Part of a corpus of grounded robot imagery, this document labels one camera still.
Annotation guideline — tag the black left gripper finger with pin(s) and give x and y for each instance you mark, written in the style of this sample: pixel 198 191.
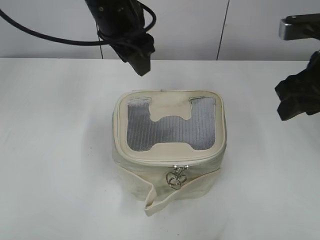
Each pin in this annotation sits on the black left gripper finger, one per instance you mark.
pixel 146 52
pixel 136 61

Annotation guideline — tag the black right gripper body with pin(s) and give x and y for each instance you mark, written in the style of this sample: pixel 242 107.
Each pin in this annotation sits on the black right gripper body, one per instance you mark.
pixel 304 86

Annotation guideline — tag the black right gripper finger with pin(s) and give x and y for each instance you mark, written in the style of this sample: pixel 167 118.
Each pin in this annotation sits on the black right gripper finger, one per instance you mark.
pixel 289 108

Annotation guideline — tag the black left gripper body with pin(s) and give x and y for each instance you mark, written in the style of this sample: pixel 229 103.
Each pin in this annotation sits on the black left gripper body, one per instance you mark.
pixel 140 43

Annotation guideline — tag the cream bag with mesh lid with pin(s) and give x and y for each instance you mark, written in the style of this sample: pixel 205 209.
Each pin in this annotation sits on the cream bag with mesh lid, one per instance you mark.
pixel 168 145

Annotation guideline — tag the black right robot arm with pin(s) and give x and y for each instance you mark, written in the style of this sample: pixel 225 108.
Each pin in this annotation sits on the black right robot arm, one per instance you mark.
pixel 316 60

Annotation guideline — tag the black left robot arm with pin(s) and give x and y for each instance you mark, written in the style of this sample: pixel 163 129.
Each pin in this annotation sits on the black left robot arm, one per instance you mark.
pixel 124 25

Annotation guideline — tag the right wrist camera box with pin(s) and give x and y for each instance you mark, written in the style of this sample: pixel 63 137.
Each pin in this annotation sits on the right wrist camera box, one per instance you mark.
pixel 297 27

